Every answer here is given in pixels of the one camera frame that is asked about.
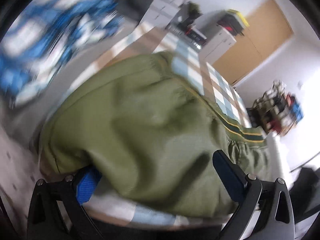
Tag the silver suitcase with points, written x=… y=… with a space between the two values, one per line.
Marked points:
x=192 y=36

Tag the olive green leather jacket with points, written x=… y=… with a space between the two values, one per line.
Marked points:
x=152 y=135

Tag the green flower bouquet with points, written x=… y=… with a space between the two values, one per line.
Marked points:
x=194 y=13

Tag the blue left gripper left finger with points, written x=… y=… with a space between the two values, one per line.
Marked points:
x=87 y=185

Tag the checkered bed sheet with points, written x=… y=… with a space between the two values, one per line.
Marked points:
x=106 y=205

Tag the stacked shoe boxes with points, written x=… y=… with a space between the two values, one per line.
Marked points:
x=234 y=22

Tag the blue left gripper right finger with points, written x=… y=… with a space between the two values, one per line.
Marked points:
x=231 y=175

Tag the wooden door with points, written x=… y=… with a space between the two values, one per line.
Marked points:
x=268 y=30

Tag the wooden shoe rack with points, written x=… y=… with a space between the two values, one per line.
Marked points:
x=276 y=111

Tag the white drawer desk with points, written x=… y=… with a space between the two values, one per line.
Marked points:
x=158 y=13

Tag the blue white plaid garment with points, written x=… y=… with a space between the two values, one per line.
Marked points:
x=44 y=38

